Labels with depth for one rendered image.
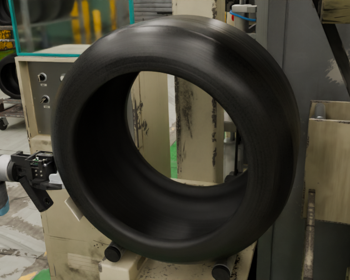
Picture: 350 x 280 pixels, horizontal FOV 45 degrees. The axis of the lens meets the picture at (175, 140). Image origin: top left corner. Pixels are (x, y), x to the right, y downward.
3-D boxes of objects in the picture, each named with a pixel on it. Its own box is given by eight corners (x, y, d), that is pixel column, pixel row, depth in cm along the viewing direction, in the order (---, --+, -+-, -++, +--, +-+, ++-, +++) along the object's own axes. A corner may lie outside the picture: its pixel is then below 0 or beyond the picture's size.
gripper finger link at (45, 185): (58, 186, 110) (30, 183, 113) (59, 191, 111) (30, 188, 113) (68, 179, 114) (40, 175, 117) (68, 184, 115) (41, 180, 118)
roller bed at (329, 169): (303, 188, 137) (310, 99, 127) (351, 193, 133) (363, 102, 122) (300, 219, 120) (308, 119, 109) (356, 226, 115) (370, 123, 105)
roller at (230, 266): (250, 211, 129) (236, 208, 130) (253, 199, 127) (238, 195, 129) (228, 285, 98) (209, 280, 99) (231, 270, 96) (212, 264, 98)
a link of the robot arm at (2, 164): (-4, 185, 118) (15, 173, 125) (10, 187, 117) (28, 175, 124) (-8, 160, 115) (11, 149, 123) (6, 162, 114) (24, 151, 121)
